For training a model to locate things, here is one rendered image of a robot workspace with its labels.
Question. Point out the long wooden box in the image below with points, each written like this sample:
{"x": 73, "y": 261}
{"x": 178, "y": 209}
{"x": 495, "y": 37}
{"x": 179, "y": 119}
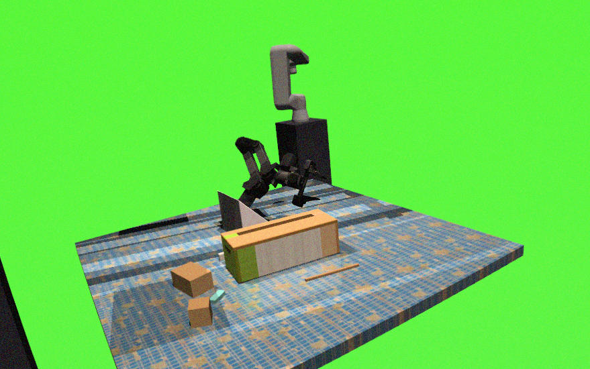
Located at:
{"x": 275, "y": 245}

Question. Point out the brown cardboard box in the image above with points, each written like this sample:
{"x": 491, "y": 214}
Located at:
{"x": 200, "y": 312}

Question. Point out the tan cube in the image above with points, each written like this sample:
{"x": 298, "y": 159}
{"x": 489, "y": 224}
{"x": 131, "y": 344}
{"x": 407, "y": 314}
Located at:
{"x": 191, "y": 279}

